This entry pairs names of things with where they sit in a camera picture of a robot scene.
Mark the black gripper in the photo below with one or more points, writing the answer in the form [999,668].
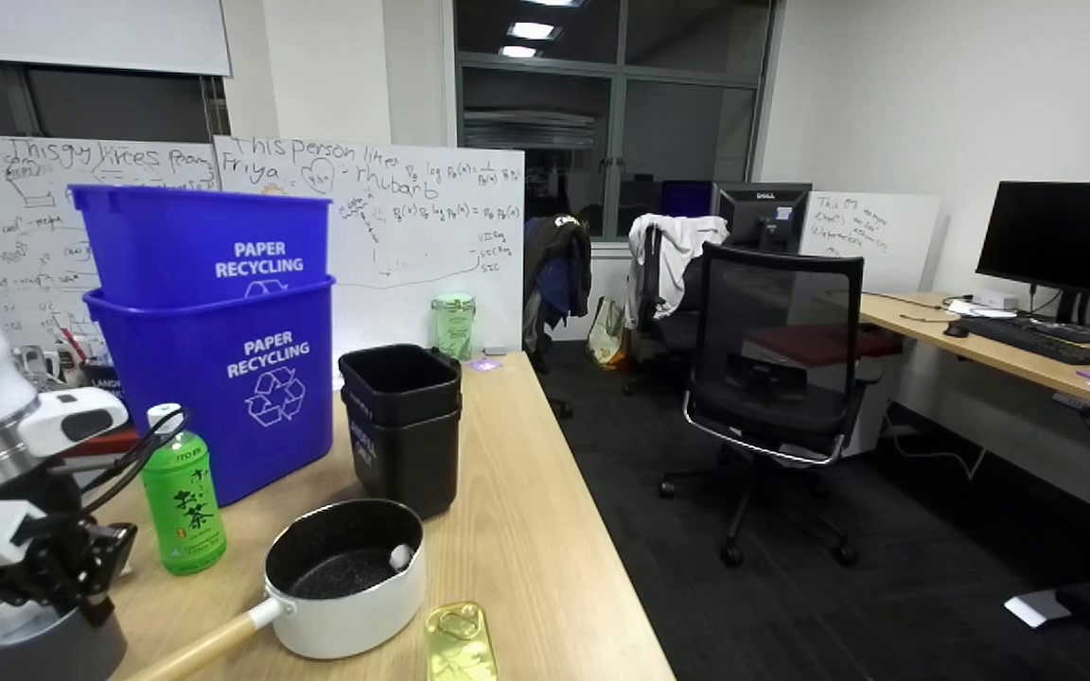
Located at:
[58,543]

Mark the green tea bottle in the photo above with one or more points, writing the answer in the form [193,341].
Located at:
[187,506]

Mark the red table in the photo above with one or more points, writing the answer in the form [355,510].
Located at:
[112,443]

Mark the blue paper recycling bin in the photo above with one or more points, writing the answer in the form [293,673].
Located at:
[228,380]
[190,249]

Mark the small white ball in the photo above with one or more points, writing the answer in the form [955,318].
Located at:
[398,558]

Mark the black plastic bin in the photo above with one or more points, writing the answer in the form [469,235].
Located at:
[407,461]
[398,380]

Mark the wide whiteboard with writing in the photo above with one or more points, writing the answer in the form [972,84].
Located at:
[27,212]

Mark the green cylindrical canister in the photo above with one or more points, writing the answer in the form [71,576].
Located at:
[451,327]

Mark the whiteboard with diagram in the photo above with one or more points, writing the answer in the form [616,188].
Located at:
[417,239]

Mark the white roller blind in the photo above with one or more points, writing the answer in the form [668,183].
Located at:
[78,31]

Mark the dark jacket on chair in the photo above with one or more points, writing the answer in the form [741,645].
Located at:
[560,270]

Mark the yellow-green bag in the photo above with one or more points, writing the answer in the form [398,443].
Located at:
[608,336]

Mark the white jacket on chair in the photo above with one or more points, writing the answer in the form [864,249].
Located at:
[678,258]

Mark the ceiling light panel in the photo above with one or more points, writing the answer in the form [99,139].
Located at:
[515,52]
[532,28]

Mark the black mesh office chair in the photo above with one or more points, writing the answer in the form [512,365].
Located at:
[773,354]

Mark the small dark monitor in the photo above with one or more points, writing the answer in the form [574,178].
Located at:
[765,212]

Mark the small whiteboard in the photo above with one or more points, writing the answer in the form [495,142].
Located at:
[870,239]

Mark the white paper on floor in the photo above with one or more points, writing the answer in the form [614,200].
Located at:
[1038,607]

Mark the wooden office desk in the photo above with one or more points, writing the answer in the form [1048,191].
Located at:
[1013,365]

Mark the black keyboard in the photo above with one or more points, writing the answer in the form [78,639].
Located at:
[1031,337]

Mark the large black monitor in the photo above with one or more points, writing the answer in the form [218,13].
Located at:
[1060,239]

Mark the white drawer pedestal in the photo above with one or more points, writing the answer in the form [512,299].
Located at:
[874,404]

